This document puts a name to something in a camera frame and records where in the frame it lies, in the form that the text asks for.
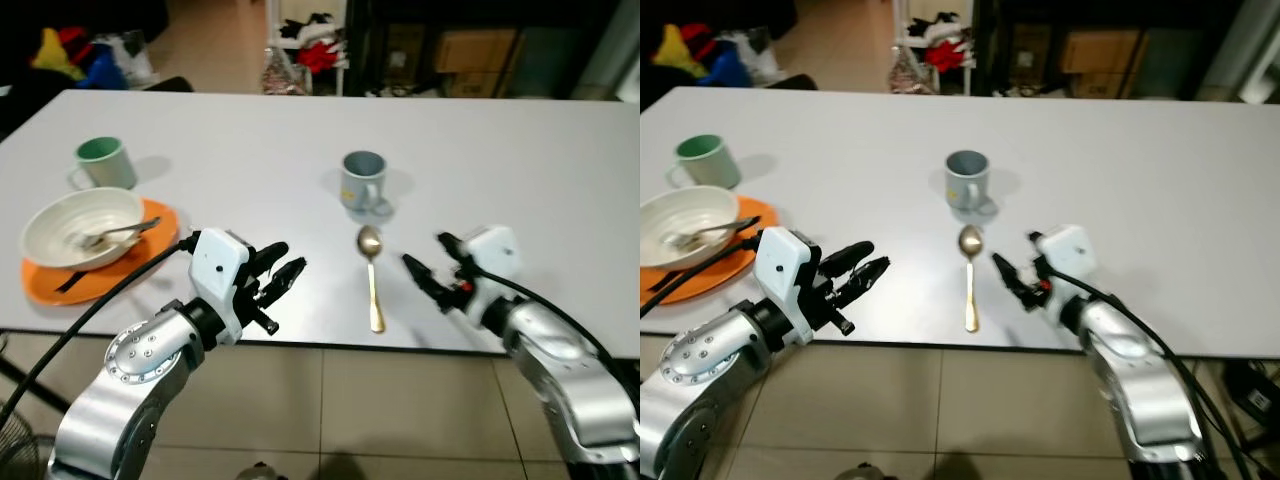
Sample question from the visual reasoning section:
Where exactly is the gold spoon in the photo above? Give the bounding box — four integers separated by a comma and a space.
356, 224, 387, 335
957, 224, 987, 334

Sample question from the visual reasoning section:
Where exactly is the grey blue mug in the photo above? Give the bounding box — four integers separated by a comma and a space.
340, 150, 394, 214
944, 149, 995, 212

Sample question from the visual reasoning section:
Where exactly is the orange plate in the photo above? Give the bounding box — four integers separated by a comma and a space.
21, 197, 182, 307
640, 196, 780, 307

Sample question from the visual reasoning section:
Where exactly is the green mug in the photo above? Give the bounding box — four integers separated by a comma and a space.
667, 133, 743, 192
67, 135, 139, 193

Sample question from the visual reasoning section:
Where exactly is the white ceramic bowl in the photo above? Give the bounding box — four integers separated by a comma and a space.
20, 187, 148, 273
640, 185, 742, 272

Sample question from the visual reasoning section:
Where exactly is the brown cardboard box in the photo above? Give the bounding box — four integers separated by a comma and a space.
1059, 28, 1147, 98
434, 28, 522, 98

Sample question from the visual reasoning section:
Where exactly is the white shelf rack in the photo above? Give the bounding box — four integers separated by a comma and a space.
267, 0, 350, 97
892, 0, 977, 97

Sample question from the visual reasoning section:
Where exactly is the red cloth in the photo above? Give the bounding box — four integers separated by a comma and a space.
924, 40, 970, 74
296, 40, 342, 75

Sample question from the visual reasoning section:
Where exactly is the blue plush toy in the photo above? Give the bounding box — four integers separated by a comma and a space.
699, 47, 757, 90
74, 48, 130, 92

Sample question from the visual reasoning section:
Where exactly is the black device on floor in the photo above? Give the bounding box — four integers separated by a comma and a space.
1224, 358, 1280, 433

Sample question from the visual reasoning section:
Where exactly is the yellow plush toy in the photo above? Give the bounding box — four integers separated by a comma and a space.
29, 27, 79, 82
654, 24, 707, 80

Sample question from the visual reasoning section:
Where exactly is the black floor fan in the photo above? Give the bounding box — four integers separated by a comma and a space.
0, 398, 43, 480

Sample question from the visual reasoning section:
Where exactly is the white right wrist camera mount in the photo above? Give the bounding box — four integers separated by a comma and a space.
461, 226, 522, 319
1044, 225, 1100, 306

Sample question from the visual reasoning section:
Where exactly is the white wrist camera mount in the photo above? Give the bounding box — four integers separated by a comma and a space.
189, 229, 252, 347
461, 226, 522, 319
754, 227, 822, 347
1044, 225, 1100, 306

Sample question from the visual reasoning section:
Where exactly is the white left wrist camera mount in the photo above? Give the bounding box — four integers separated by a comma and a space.
189, 229, 252, 347
754, 227, 822, 347

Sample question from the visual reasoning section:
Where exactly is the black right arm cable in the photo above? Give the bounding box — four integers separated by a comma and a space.
1048, 266, 1256, 480
466, 262, 641, 403

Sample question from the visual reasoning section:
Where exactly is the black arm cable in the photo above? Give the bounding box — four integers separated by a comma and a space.
0, 234, 201, 421
640, 234, 769, 319
466, 262, 641, 403
1048, 266, 1256, 480

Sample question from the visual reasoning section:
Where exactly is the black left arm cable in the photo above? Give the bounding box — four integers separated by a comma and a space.
0, 234, 201, 421
640, 234, 769, 319

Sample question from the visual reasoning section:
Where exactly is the silver spoon with dark handle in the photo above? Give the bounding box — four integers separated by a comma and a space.
79, 216, 162, 252
674, 215, 759, 252

